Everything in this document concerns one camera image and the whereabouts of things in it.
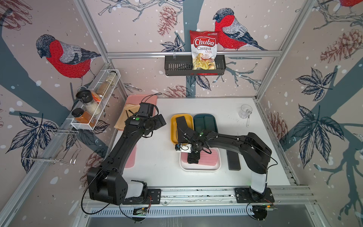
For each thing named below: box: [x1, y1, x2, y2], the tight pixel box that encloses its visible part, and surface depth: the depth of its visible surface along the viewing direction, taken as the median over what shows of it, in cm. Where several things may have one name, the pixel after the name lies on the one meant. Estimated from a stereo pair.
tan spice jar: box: [95, 70, 118, 99], surface depth 81 cm
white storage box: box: [179, 147, 222, 172], surface depth 83 cm
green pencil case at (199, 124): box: [194, 116, 205, 134], surface depth 101 cm
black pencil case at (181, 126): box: [175, 115, 189, 144], surface depth 103 cm
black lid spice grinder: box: [75, 89, 103, 116], surface depth 67 cm
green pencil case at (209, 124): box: [203, 115, 217, 135], surface depth 100 cm
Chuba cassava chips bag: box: [189, 30, 220, 70], surface depth 85 cm
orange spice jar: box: [71, 107, 97, 129], surface depth 63 cm
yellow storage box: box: [170, 113, 195, 145], surface depth 103 cm
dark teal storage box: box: [192, 113, 219, 133], surface depth 101 cm
